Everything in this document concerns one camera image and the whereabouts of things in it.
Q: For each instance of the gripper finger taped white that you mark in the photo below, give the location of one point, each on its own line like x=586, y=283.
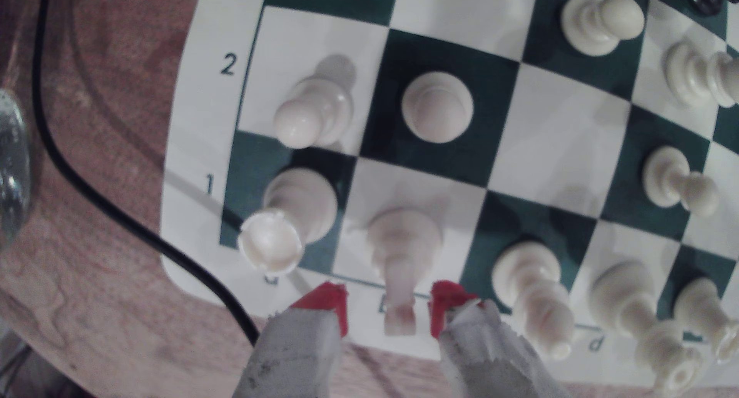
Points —
x=491, y=357
x=297, y=352

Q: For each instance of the white knight chess piece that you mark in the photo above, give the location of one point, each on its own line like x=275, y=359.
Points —
x=403, y=248

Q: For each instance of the white bishop chess piece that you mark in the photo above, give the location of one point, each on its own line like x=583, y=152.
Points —
x=531, y=282
x=696, y=74

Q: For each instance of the white rook chess piece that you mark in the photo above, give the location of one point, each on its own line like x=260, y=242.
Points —
x=707, y=314
x=288, y=213

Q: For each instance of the white queen chess piece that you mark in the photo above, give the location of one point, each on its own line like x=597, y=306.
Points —
x=635, y=305

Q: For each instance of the white pawn chess piece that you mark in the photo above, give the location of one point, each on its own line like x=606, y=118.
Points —
x=672, y=178
x=597, y=24
x=314, y=114
x=437, y=106

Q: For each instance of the green and white chessboard mat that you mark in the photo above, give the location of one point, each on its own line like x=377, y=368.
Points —
x=554, y=138

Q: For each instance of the shiny grey round object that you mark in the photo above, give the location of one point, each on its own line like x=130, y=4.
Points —
x=11, y=167

